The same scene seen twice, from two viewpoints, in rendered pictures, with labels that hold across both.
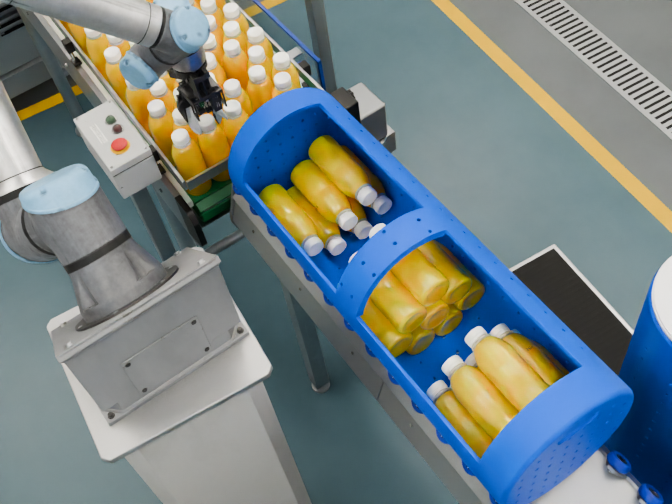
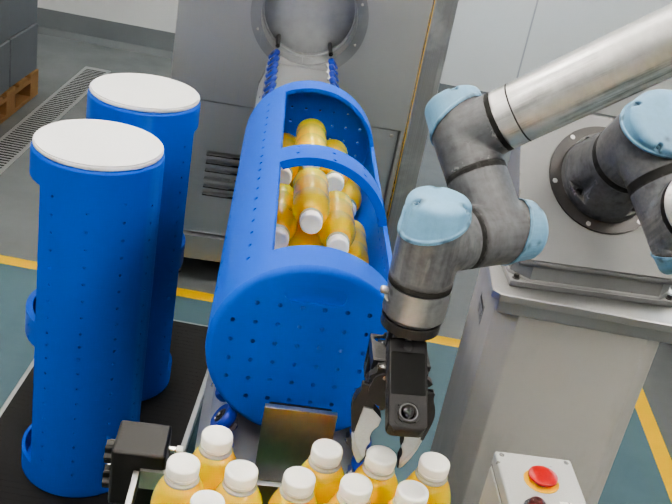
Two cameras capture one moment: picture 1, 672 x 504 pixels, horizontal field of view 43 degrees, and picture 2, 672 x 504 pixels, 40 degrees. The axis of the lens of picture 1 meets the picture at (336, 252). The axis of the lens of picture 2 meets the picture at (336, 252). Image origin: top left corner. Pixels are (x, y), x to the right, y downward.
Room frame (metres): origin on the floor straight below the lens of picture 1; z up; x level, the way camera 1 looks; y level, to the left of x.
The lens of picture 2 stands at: (2.32, 0.44, 1.80)
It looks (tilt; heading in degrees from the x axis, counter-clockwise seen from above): 26 degrees down; 199
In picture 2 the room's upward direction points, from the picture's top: 11 degrees clockwise
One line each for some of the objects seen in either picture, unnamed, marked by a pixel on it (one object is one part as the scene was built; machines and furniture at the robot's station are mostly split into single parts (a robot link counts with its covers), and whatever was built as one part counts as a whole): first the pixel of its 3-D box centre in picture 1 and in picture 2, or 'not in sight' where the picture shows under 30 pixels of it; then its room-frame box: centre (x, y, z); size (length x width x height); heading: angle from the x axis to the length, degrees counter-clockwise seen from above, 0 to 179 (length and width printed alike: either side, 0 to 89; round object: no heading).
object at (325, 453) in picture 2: (232, 108); (326, 453); (1.43, 0.17, 1.07); 0.04 x 0.04 x 0.02
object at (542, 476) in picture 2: (119, 144); (542, 477); (1.35, 0.42, 1.11); 0.04 x 0.04 x 0.01
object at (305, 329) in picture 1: (307, 337); not in sight; (1.25, 0.13, 0.31); 0.06 x 0.06 x 0.63; 25
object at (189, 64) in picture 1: (187, 53); (413, 300); (1.38, 0.22, 1.29); 0.08 x 0.08 x 0.05
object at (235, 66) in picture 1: (239, 74); not in sight; (1.63, 0.15, 0.98); 0.07 x 0.07 x 0.17
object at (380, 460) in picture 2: (206, 122); (380, 460); (1.40, 0.23, 1.07); 0.04 x 0.04 x 0.02
